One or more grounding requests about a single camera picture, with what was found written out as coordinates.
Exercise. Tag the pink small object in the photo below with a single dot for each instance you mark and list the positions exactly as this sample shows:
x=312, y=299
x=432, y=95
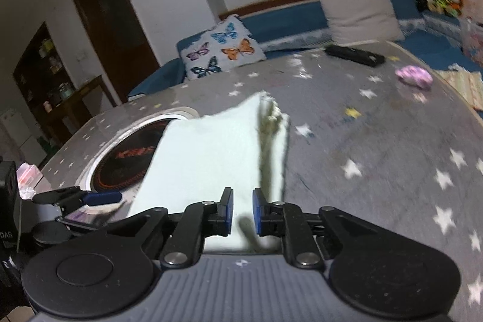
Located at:
x=415, y=76

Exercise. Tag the round induction cooktop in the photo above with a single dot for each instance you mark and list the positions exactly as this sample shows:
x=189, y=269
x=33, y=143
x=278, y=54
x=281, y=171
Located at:
x=122, y=162

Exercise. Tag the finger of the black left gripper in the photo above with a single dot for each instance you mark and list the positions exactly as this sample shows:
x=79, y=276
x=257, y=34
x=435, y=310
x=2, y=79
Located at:
x=68, y=229
x=72, y=198

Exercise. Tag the dark wooden side table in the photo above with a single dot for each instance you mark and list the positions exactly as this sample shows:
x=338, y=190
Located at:
x=67, y=109

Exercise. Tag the clear plastic toy box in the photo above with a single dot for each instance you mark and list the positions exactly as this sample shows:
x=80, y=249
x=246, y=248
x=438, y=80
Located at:
x=472, y=39

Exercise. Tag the pale green garment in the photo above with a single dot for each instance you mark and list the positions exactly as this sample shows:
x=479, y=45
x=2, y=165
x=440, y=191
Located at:
x=243, y=148

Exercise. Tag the dark wooden door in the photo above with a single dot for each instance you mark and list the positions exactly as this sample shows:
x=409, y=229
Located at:
x=119, y=41

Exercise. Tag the black remote control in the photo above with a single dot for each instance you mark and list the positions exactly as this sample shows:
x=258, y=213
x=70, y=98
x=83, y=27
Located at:
x=357, y=56

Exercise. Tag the butterfly print pillow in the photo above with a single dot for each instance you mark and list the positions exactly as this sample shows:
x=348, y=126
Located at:
x=226, y=46

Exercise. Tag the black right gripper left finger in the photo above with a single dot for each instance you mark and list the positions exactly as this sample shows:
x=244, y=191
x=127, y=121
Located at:
x=186, y=232

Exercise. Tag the beige plain pillow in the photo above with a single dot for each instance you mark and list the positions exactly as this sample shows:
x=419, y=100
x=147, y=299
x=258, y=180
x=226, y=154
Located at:
x=352, y=21

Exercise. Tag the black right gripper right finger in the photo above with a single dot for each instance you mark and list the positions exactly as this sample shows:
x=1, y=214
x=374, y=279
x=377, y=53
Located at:
x=287, y=222

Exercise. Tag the white refrigerator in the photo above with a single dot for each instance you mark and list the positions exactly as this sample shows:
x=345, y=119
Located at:
x=24, y=139

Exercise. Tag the dark wall shelf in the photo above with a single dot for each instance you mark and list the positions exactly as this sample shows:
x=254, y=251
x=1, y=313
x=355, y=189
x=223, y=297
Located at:
x=41, y=75

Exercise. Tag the pink tissue pack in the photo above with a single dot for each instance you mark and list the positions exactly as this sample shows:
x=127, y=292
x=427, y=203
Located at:
x=29, y=179

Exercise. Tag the grey star-pattern tablecloth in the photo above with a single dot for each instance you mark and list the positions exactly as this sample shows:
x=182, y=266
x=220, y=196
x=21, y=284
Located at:
x=359, y=140

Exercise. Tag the blue sofa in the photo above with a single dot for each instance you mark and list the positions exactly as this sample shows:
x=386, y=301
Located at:
x=434, y=38

